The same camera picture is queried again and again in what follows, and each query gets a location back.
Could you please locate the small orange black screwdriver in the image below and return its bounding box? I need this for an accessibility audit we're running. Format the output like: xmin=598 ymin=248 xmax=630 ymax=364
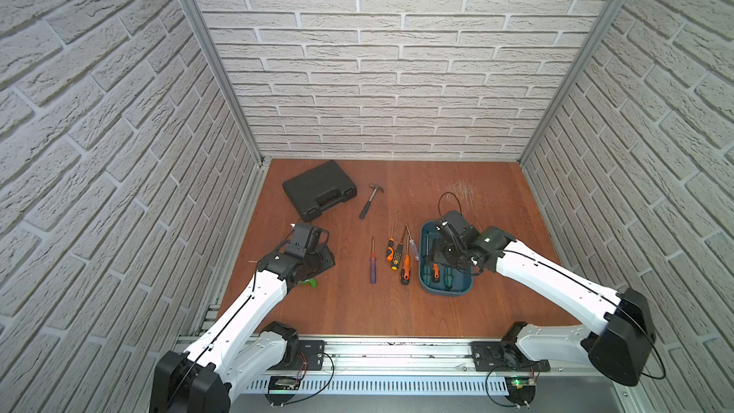
xmin=427 ymin=241 xmax=440 ymax=283

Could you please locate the teal storage tray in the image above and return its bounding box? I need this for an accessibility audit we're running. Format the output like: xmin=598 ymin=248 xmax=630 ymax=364
xmin=419 ymin=221 xmax=474 ymax=298

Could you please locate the large orange black screwdriver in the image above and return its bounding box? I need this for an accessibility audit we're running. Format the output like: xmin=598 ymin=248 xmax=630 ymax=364
xmin=401 ymin=229 xmax=410 ymax=286

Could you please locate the black yellow screwdriver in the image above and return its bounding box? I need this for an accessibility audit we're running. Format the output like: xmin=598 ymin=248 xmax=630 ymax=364
xmin=391 ymin=227 xmax=407 ymax=271

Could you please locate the purple slim screwdriver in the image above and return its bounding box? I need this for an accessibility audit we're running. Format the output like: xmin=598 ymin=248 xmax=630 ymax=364
xmin=370 ymin=236 xmax=377 ymax=285

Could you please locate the green black screwdriver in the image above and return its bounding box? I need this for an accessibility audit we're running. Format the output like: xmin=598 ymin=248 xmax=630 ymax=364
xmin=443 ymin=266 xmax=454 ymax=291

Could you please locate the clear handle screwdriver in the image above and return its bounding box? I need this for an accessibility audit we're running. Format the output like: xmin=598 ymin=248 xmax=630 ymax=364
xmin=405 ymin=227 xmax=420 ymax=264

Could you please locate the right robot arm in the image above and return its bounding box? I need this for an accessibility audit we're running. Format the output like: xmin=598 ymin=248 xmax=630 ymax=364
xmin=421 ymin=210 xmax=658 ymax=386

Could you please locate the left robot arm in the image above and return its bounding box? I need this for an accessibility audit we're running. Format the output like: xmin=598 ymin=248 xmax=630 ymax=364
xmin=149 ymin=222 xmax=335 ymax=412

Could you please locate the short orange black screwdriver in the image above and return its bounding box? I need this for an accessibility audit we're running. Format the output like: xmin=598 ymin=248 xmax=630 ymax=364
xmin=385 ymin=228 xmax=395 ymax=263

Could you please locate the lower green plastic faucet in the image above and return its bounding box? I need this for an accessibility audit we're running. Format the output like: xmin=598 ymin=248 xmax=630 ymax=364
xmin=300 ymin=278 xmax=317 ymax=288

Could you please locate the black plastic tool case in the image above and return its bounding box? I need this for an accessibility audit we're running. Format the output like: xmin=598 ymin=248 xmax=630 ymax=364
xmin=282 ymin=160 xmax=357 ymax=222

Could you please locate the small claw hammer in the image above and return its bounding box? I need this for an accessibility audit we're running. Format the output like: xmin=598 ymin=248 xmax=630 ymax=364
xmin=359 ymin=184 xmax=384 ymax=220

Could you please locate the left controller board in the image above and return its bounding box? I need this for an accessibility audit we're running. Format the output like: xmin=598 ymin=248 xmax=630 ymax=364
xmin=266 ymin=376 xmax=302 ymax=406

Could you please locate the controller board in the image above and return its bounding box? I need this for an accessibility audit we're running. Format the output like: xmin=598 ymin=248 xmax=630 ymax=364
xmin=266 ymin=376 xmax=302 ymax=406
xmin=505 ymin=378 xmax=536 ymax=408

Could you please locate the right controller board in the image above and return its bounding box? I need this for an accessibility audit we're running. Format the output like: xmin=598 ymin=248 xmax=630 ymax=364
xmin=505 ymin=378 xmax=536 ymax=408

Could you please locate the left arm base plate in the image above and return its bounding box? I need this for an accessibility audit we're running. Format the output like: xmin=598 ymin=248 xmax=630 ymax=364
xmin=271 ymin=340 xmax=326 ymax=372

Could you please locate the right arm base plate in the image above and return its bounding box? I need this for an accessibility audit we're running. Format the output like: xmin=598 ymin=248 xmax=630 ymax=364
xmin=470 ymin=340 xmax=551 ymax=373

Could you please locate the aluminium front rail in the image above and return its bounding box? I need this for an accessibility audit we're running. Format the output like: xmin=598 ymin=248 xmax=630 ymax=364
xmin=162 ymin=335 xmax=638 ymax=380

